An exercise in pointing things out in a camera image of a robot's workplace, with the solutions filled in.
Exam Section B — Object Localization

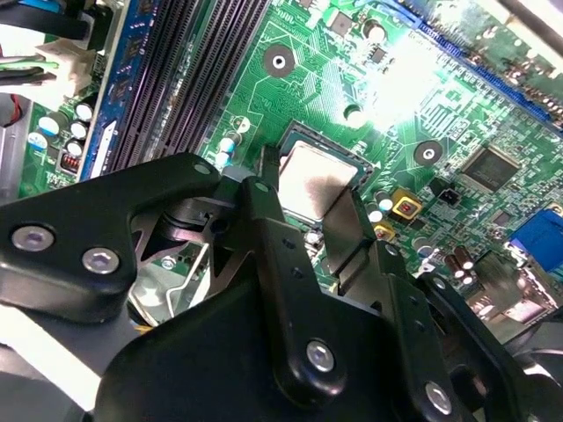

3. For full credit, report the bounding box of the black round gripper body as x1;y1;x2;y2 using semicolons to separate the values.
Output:
93;278;427;422

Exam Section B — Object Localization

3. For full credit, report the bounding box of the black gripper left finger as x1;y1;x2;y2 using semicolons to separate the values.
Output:
0;144;349;400

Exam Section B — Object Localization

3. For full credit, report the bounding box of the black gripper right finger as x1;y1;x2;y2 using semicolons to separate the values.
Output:
320;188;542;422

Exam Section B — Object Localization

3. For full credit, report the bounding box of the silver square CPU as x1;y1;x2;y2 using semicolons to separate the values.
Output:
273;131;375;229

